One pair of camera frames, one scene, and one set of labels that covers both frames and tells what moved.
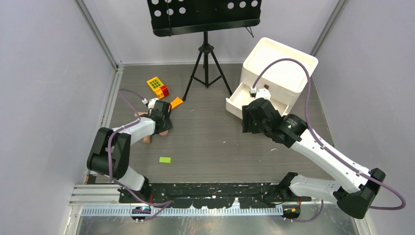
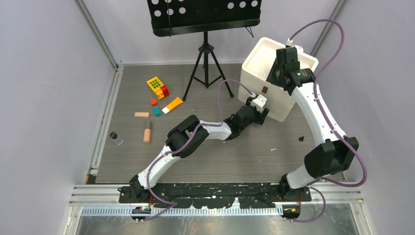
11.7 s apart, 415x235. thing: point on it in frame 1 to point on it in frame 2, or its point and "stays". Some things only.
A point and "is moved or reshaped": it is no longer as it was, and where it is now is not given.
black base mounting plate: (211, 195) stays
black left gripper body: (167, 125) to (256, 117)
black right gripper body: (249, 125) to (273, 75)
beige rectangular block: (140, 113) stays
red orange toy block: (162, 92) stays
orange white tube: (175, 103) stays
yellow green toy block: (155, 83) stays
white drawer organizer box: (283, 79) is moved or reshaped
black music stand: (171, 18) stays
